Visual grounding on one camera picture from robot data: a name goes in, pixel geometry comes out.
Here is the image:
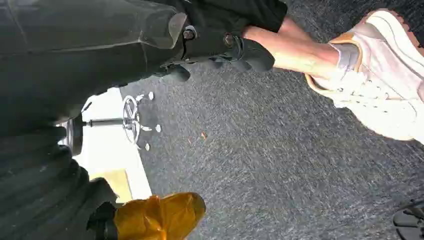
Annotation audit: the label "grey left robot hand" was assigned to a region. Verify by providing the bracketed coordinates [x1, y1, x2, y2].
[0, 0, 276, 240]

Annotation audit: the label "swivel stool with wheeled base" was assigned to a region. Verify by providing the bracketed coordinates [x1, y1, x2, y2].
[57, 91, 163, 157]

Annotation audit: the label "tan wooden panel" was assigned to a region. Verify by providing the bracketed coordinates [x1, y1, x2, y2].
[88, 168, 134, 204]

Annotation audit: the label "person's leg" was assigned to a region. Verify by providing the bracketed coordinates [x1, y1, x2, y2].
[184, 0, 341, 80]

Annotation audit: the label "person's white sneaker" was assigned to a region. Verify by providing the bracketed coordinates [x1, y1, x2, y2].
[304, 8, 424, 146]

